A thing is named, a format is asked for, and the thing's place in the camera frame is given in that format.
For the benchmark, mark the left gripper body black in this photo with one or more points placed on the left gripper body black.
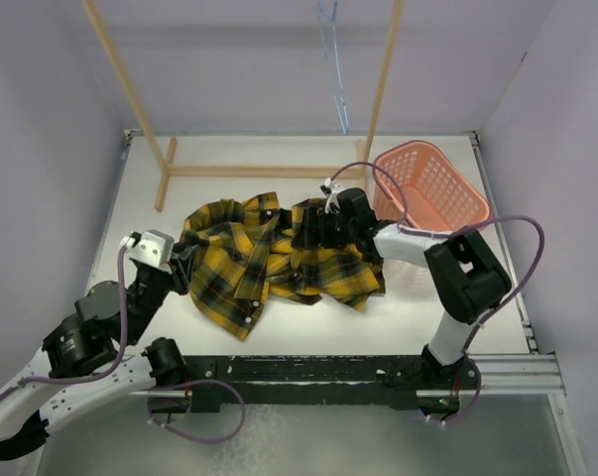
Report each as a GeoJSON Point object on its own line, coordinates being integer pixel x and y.
{"type": "Point", "coordinates": [152, 292]}

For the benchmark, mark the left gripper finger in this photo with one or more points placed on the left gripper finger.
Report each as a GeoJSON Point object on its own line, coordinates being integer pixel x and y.
{"type": "Point", "coordinates": [182, 274]}
{"type": "Point", "coordinates": [186, 251]}

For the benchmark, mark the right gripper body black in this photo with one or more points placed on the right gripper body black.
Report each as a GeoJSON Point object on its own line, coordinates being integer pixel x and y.
{"type": "Point", "coordinates": [336, 231]}

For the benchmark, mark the yellow black plaid shirt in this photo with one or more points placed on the yellow black plaid shirt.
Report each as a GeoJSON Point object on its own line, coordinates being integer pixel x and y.
{"type": "Point", "coordinates": [246, 252]}

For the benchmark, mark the blue wire hanger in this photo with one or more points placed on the blue wire hanger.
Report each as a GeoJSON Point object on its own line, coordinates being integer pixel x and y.
{"type": "Point", "coordinates": [327, 25]}

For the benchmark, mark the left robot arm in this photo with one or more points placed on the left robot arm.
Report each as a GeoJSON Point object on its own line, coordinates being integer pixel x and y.
{"type": "Point", "coordinates": [83, 363]}

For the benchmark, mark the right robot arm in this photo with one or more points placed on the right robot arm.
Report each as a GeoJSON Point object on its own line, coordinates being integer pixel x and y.
{"type": "Point", "coordinates": [468, 278]}

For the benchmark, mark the pink plastic basket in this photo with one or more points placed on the pink plastic basket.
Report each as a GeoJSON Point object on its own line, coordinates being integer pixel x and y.
{"type": "Point", "coordinates": [418, 181]}

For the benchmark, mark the wooden clothes rack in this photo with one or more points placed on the wooden clothes rack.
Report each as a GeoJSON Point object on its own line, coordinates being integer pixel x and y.
{"type": "Point", "coordinates": [165, 159]}

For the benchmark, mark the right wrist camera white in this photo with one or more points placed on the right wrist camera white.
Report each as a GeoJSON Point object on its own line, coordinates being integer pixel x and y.
{"type": "Point", "coordinates": [331, 189]}

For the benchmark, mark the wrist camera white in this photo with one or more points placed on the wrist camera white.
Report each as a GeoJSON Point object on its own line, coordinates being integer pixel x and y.
{"type": "Point", "coordinates": [331, 189]}
{"type": "Point", "coordinates": [151, 248]}

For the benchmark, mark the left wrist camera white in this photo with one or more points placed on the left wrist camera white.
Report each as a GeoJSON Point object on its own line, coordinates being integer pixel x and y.
{"type": "Point", "coordinates": [151, 248]}

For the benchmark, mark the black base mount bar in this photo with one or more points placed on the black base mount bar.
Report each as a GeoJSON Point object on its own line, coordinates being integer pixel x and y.
{"type": "Point", "coordinates": [399, 382]}

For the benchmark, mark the aluminium rail frame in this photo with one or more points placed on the aluminium rail frame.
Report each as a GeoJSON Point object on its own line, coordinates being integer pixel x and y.
{"type": "Point", "coordinates": [229, 257]}

